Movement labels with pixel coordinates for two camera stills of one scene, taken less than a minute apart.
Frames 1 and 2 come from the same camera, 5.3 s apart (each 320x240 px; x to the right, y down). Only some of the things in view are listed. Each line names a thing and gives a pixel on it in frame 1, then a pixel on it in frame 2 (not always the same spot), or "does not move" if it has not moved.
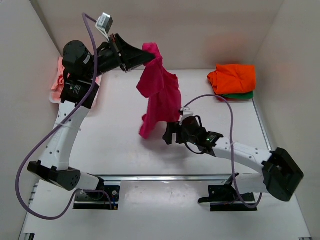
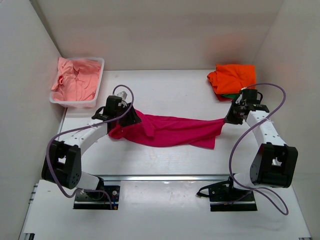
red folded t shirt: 220,99 does not move
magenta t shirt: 159,84 to 163,131
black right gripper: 173,127 to 229,118
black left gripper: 132,54 to 133,118
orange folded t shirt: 233,78 does not move
